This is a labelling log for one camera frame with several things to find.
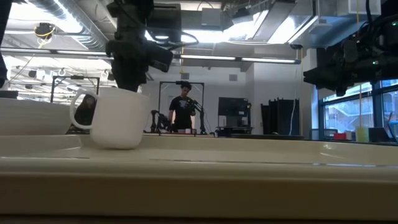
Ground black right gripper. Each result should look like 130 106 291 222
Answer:
303 17 398 97

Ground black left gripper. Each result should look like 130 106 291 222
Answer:
105 39 150 93

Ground white ceramic mug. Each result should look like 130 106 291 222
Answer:
69 86 150 150

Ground white ribbed bowl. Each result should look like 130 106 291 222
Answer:
0 98 73 136

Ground beige plastic tray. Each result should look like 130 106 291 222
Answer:
0 134 398 220

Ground large glass window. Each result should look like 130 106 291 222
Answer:
318 79 398 141

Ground person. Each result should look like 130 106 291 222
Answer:
169 81 197 133
73 94 98 130

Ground black folding panels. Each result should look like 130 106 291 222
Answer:
260 98 301 136

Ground yellow-green cup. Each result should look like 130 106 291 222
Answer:
356 126 370 143

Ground long ceiling light bar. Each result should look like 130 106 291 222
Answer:
0 47 114 60
179 54 302 65

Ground blue chair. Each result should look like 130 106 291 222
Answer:
386 111 398 144

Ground dark background table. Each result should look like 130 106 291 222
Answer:
231 133 305 140

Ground black monitor on cart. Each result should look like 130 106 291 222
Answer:
215 96 254 138

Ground grey ceiling box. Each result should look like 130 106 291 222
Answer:
201 7 222 27

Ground black computer monitor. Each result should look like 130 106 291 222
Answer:
0 90 19 100

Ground black background rig frame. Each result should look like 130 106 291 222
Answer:
158 81 205 135

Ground yellow hanging cord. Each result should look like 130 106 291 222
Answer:
356 0 363 128

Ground thin black metal frame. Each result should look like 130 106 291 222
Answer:
50 75 101 103

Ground silver spiral air duct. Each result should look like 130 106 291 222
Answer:
27 0 110 52

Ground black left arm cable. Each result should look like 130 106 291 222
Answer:
144 29 200 47

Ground yellow ceiling cable reel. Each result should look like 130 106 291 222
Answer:
34 22 57 49

